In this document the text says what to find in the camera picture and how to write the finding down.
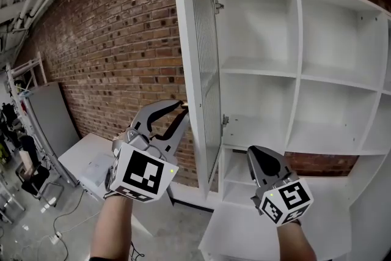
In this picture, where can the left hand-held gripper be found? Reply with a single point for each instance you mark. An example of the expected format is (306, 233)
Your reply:
(140, 174)

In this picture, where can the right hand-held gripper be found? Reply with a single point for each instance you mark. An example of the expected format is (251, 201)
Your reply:
(287, 201)

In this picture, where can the white cabinet door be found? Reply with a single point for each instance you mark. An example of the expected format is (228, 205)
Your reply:
(187, 39)

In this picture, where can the person's left forearm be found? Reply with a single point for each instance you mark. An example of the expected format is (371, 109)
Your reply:
(113, 229)

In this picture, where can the person's right forearm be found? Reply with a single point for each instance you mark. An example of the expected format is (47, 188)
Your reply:
(296, 244)

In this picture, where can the white shelf cabinet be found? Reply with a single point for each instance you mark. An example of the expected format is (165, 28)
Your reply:
(241, 229)

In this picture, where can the large grey panel board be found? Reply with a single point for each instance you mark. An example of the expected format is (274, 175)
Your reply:
(52, 119)

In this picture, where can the black wrist watch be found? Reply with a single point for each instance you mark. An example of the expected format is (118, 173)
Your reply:
(108, 178)

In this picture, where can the white flat box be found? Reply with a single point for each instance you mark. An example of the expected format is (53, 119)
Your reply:
(97, 168)

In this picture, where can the white side table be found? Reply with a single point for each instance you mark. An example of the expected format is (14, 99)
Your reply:
(79, 152)

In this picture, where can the white metal rack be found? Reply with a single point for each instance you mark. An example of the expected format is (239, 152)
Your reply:
(42, 70)

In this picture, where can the black chair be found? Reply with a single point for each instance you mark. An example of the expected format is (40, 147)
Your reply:
(36, 180)

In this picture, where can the white power strip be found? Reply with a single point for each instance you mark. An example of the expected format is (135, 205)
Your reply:
(56, 236)

